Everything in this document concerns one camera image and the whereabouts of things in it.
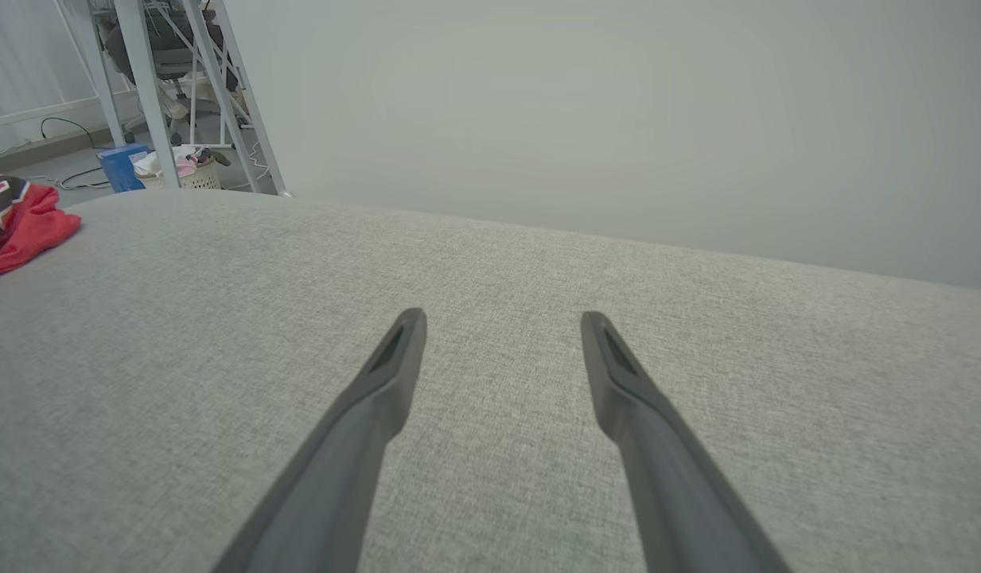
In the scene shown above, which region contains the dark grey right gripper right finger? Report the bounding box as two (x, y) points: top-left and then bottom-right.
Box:
(581, 311), (793, 573)

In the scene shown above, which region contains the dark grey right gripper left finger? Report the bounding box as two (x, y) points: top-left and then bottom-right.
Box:
(212, 308), (427, 573)

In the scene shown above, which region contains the red and white basketball jersey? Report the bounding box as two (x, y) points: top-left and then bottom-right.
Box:
(0, 173), (83, 283)

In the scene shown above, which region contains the cream woven laundry basket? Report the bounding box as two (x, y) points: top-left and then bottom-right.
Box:
(136, 158), (223, 191)

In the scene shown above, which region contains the pink and white laundry pile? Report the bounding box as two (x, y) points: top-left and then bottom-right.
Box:
(134, 145), (232, 178)

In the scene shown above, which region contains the blue box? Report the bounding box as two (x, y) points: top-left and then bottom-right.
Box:
(98, 143), (151, 194)

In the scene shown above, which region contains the dark office chair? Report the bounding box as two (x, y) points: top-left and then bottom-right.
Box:
(99, 6), (240, 92)

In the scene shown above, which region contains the white floor cable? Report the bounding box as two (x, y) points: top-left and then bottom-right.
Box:
(239, 137), (274, 190)

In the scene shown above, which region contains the black floor cable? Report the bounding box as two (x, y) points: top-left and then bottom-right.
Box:
(38, 116), (113, 192)

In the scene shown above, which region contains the white metal frame rack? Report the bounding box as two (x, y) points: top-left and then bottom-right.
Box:
(56, 0), (294, 197)

